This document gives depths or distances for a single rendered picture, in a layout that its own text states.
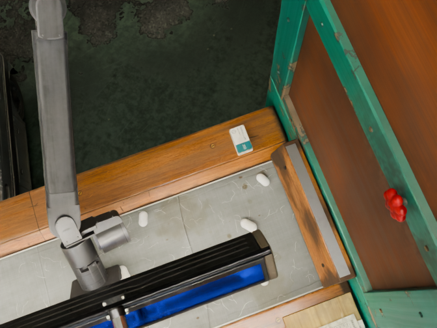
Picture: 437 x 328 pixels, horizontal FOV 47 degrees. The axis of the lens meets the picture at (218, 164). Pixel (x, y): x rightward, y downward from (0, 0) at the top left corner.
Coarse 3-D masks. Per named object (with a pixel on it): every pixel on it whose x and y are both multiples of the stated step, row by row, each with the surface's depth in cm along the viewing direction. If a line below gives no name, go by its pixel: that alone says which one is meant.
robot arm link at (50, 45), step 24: (48, 0) 80; (48, 24) 81; (48, 48) 84; (48, 72) 86; (48, 96) 87; (48, 120) 88; (72, 120) 91; (48, 144) 89; (72, 144) 91; (48, 168) 90; (72, 168) 92; (48, 192) 91; (72, 192) 92; (48, 216) 92; (72, 216) 93
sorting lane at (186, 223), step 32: (192, 192) 114; (224, 192) 114; (256, 192) 114; (128, 224) 113; (160, 224) 113; (192, 224) 112; (224, 224) 112; (256, 224) 112; (288, 224) 112; (32, 256) 112; (64, 256) 111; (128, 256) 111; (160, 256) 111; (288, 256) 110; (0, 288) 110; (32, 288) 110; (64, 288) 110; (256, 288) 108; (288, 288) 108; (320, 288) 108; (0, 320) 108; (192, 320) 107; (224, 320) 107
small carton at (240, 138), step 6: (240, 126) 113; (234, 132) 113; (240, 132) 113; (246, 132) 113; (234, 138) 112; (240, 138) 112; (246, 138) 112; (234, 144) 113; (240, 144) 112; (246, 144) 112; (240, 150) 112; (246, 150) 112
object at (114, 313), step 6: (120, 294) 73; (108, 300) 73; (114, 300) 73; (120, 300) 73; (120, 306) 72; (114, 312) 71; (120, 312) 71; (126, 312) 72; (108, 318) 72; (114, 318) 71; (120, 318) 71; (126, 318) 72; (114, 324) 71; (120, 324) 71; (126, 324) 71
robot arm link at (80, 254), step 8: (88, 232) 98; (80, 240) 96; (88, 240) 98; (96, 240) 98; (64, 248) 96; (72, 248) 95; (80, 248) 96; (88, 248) 97; (72, 256) 96; (80, 256) 96; (88, 256) 97; (96, 256) 99; (72, 264) 97; (80, 264) 97; (88, 264) 98
